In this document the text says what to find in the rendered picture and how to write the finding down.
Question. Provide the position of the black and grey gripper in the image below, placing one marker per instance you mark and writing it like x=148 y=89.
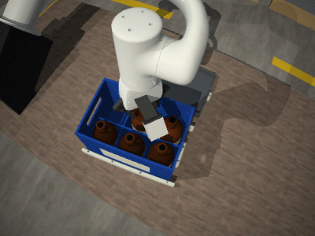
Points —
x=126 y=103

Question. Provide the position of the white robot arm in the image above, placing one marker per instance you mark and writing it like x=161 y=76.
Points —
x=144 y=53

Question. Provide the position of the blue crate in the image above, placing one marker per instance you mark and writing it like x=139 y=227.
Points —
x=166 y=107

